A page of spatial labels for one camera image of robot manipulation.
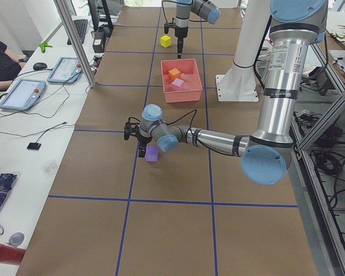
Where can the far teach pendant tablet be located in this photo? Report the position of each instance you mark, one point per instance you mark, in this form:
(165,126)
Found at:
(66,71)

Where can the teach pendant tablet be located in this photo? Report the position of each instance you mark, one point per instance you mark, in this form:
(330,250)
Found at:
(66,71)
(24,94)

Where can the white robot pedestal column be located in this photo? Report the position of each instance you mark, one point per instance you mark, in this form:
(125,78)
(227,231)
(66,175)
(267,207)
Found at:
(238,84)

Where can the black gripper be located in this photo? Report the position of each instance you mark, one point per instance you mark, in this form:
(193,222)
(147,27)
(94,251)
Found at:
(180,31)
(145,140)

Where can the black keyboard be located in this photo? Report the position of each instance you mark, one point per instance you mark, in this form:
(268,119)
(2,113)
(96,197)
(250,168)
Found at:
(81,28)

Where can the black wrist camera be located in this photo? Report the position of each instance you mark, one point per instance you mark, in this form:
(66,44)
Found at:
(169,25)
(131,128)

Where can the near teach pendant tablet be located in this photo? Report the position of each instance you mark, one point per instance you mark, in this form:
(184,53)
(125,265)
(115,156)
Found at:
(24,94)

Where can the pink foam cube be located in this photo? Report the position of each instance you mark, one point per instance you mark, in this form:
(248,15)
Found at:
(177,84)

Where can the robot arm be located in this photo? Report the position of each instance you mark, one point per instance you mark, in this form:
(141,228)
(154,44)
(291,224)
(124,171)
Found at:
(206,10)
(265,154)

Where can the purple foam cube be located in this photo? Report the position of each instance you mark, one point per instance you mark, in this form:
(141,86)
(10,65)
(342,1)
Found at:
(151,154)

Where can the black box device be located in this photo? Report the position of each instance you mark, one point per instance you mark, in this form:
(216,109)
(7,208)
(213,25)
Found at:
(101,38)

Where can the red cylinder bottle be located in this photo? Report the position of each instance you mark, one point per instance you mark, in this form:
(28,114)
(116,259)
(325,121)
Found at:
(11,255)

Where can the black computer mouse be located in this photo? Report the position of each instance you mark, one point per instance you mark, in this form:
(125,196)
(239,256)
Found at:
(39,66)

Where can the pink plastic bin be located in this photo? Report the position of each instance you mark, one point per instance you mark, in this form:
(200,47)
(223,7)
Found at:
(192,87)

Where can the folded blue umbrella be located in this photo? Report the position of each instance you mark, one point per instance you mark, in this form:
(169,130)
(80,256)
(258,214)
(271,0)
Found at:
(6,182)

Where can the small black square device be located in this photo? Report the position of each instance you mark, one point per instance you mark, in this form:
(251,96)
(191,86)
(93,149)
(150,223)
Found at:
(34,146)

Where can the aluminium frame post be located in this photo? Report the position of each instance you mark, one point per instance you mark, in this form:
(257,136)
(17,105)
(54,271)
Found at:
(72,33)

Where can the seated person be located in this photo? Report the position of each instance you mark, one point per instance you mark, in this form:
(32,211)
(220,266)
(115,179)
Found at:
(10,66)

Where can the yellow foam cube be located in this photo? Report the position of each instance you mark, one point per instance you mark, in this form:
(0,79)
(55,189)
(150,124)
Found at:
(165,41)

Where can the orange foam cube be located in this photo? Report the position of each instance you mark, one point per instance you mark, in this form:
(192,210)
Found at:
(173,74)

